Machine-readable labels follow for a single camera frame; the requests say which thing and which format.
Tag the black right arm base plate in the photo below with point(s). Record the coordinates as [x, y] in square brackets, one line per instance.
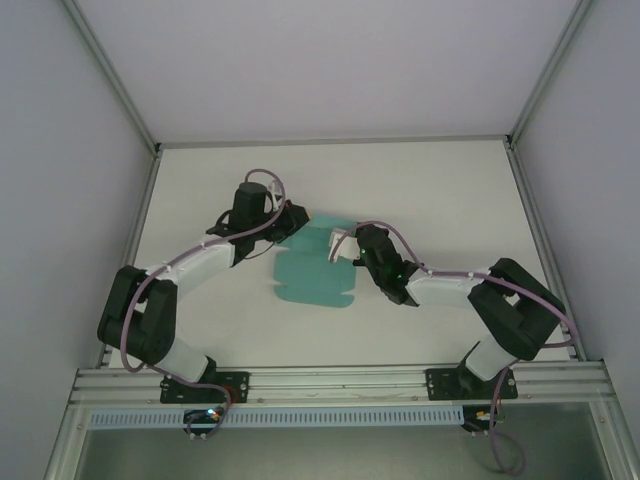
[440, 385]

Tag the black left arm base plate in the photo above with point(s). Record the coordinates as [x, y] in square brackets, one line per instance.
[235, 387]

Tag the aluminium frame crossbar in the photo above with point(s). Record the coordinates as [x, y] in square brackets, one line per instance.
[330, 141]

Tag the aluminium frame post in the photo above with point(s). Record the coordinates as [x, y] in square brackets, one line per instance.
[112, 75]
[550, 70]

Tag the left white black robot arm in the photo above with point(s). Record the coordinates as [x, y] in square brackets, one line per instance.
[150, 320]

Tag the wide aluminium mounting rail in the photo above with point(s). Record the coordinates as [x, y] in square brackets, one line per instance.
[340, 385]

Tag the grey metal panel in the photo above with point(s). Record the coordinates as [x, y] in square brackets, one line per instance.
[325, 455]

